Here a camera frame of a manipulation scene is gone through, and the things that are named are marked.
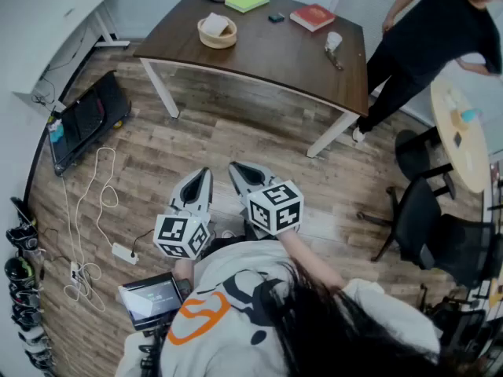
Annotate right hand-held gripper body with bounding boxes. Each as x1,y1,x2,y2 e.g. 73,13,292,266
238,178,306,241

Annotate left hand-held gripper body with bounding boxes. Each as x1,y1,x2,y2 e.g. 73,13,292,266
152,198,216,261

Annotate beige round bowl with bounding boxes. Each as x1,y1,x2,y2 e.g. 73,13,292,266
196,16,238,49

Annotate white square block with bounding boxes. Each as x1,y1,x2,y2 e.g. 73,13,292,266
200,12,229,38

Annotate person's left forearm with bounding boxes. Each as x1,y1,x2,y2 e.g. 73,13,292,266
172,257,196,286

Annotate person's right forearm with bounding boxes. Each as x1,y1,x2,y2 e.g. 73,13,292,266
277,229,349,290

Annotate small brown box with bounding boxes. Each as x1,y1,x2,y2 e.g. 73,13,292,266
450,110,471,131

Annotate person's black trousers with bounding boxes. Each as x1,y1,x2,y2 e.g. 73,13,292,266
202,210,278,258

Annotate white power strip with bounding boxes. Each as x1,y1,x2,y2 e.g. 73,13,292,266
112,242,139,265

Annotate black tablet screen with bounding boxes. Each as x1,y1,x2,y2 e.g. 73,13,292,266
117,272,185,331

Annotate person's white printed sweatshirt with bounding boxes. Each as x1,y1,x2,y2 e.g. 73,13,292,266
113,240,441,377

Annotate black treadmill pad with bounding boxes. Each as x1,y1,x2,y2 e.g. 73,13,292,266
47,70,133,177

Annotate dark brown wooden table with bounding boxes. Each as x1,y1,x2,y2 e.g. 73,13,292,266
132,0,369,159

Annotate eyeglasses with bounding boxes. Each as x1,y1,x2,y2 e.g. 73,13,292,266
325,49,345,71

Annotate teal bottle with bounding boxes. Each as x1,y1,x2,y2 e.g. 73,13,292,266
49,119,65,143

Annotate black mesh office chair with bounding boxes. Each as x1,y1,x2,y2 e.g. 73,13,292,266
356,177,503,290

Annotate black stool chair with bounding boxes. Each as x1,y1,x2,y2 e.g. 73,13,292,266
395,126,457,199

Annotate white paper cup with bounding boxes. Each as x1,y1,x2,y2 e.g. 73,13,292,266
324,31,343,53

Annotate row of black skates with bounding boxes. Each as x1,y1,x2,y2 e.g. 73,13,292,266
3,196,56,377

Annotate red book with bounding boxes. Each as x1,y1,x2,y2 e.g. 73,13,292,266
289,3,336,33

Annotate green book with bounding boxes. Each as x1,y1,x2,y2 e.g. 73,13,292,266
224,0,271,14

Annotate round light wooden table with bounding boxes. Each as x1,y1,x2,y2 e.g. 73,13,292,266
430,79,492,194

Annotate white desk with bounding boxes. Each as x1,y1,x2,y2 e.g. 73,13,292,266
10,0,131,98

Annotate white cable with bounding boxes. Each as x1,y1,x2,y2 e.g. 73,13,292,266
61,146,119,313

